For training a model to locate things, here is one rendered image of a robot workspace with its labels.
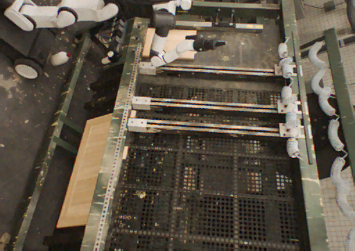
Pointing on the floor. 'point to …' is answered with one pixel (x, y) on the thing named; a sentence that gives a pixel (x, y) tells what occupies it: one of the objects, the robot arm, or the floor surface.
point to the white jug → (59, 58)
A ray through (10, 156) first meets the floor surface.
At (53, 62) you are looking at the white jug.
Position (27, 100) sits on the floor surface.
